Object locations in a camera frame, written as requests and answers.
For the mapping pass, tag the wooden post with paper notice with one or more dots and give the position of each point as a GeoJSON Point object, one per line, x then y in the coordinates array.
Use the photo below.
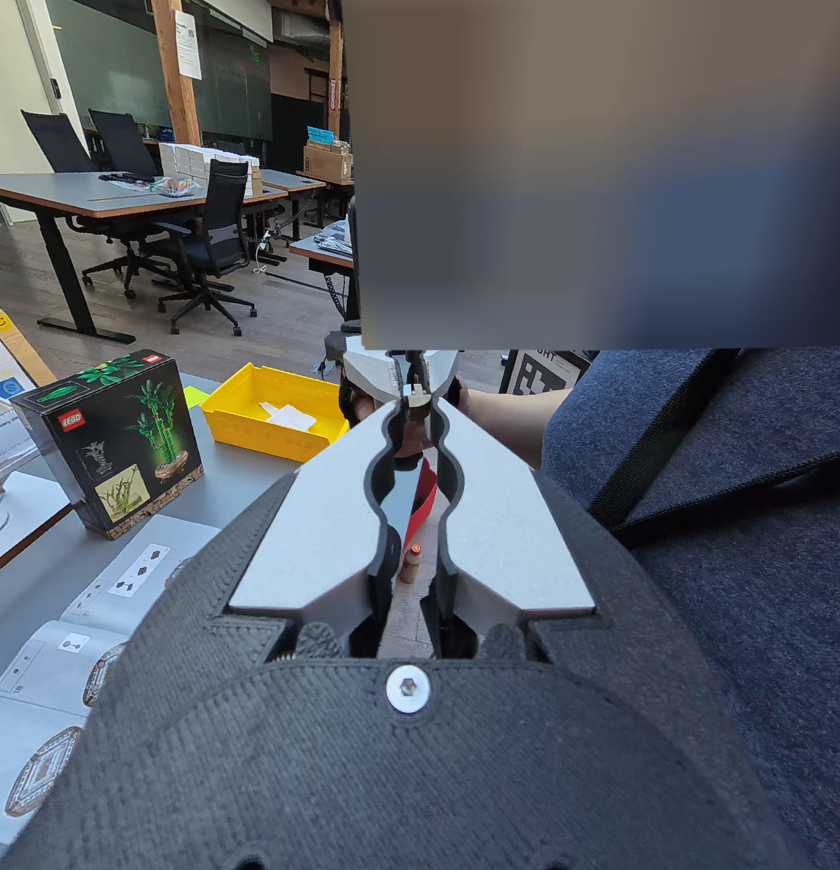
{"type": "Point", "coordinates": [178, 102]}

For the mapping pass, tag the clear bag of colourful parts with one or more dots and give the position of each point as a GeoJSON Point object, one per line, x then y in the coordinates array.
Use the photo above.
{"type": "Point", "coordinates": [171, 185]}

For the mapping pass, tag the black lego set box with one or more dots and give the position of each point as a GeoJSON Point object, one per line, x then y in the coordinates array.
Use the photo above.
{"type": "Point", "coordinates": [107, 448]}

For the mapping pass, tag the white paper notice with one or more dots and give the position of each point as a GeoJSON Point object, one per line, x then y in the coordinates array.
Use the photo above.
{"type": "Point", "coordinates": [188, 44]}

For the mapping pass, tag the red plastic piece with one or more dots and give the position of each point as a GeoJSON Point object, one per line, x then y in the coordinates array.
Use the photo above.
{"type": "Point", "coordinates": [425, 499]}

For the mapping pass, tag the black white marker tag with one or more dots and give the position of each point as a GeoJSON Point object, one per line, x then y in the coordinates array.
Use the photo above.
{"type": "Point", "coordinates": [535, 374]}

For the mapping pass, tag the pile of dark packets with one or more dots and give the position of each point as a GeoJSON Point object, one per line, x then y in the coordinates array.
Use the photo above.
{"type": "Point", "coordinates": [335, 241]}

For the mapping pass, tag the white board with wooden edge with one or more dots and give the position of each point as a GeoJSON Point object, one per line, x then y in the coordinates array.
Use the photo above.
{"type": "Point", "coordinates": [32, 516]}

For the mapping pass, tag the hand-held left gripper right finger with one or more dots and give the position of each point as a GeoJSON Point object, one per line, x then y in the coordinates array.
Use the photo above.
{"type": "Point", "coordinates": [515, 537]}

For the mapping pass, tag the yellow plastic bin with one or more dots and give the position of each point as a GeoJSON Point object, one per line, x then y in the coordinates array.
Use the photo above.
{"type": "Point", "coordinates": [243, 408]}

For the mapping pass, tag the grey desk with wooden edge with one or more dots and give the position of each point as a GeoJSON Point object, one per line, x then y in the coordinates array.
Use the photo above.
{"type": "Point", "coordinates": [284, 178]}
{"type": "Point", "coordinates": [338, 187]}
{"type": "Point", "coordinates": [52, 187]}

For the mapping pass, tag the small tan bottle orange cap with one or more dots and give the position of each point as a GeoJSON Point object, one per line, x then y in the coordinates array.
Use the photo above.
{"type": "Point", "coordinates": [411, 567]}

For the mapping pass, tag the small tan lego piece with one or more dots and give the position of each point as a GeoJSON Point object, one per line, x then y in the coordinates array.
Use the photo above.
{"type": "Point", "coordinates": [415, 397]}

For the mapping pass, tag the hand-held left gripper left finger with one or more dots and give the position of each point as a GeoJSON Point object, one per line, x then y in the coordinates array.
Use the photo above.
{"type": "Point", "coordinates": [311, 544]}

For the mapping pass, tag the brown cardboard box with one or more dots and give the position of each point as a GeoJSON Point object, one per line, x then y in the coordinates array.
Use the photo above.
{"type": "Point", "coordinates": [324, 165]}

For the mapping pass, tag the black mesh office chair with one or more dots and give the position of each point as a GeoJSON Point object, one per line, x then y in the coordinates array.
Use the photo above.
{"type": "Point", "coordinates": [222, 197]}
{"type": "Point", "coordinates": [56, 143]}
{"type": "Point", "coordinates": [124, 143]}

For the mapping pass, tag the person's right hand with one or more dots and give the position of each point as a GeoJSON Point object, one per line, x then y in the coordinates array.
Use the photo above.
{"type": "Point", "coordinates": [362, 408]}

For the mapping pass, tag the white instruction booklet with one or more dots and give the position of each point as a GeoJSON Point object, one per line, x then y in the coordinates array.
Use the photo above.
{"type": "Point", "coordinates": [46, 680]}

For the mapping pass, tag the yellow-green sticky note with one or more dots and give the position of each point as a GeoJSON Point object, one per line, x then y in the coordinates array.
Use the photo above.
{"type": "Point", "coordinates": [194, 396]}

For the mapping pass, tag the wooden post with red sign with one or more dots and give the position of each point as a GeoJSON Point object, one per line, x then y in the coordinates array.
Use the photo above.
{"type": "Point", "coordinates": [335, 68]}

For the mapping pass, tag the white paper slip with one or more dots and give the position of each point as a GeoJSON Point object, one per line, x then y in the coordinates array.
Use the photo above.
{"type": "Point", "coordinates": [290, 417]}

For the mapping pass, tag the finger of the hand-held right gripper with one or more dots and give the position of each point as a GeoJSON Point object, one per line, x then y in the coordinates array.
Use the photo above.
{"type": "Point", "coordinates": [372, 372]}
{"type": "Point", "coordinates": [440, 368]}

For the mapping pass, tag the printed info sheet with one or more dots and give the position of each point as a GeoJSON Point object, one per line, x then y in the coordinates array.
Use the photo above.
{"type": "Point", "coordinates": [1, 421]}

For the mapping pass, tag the grey desk with black legs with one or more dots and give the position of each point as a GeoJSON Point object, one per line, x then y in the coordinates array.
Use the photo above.
{"type": "Point", "coordinates": [311, 249]}

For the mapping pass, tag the stack of white boxes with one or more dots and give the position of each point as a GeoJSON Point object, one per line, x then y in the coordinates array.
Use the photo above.
{"type": "Point", "coordinates": [188, 160]}

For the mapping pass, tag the blue packets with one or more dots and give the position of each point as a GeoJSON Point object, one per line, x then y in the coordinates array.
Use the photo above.
{"type": "Point", "coordinates": [320, 136]}

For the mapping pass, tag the person's right forearm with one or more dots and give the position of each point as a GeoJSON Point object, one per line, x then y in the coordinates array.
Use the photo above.
{"type": "Point", "coordinates": [515, 421]}

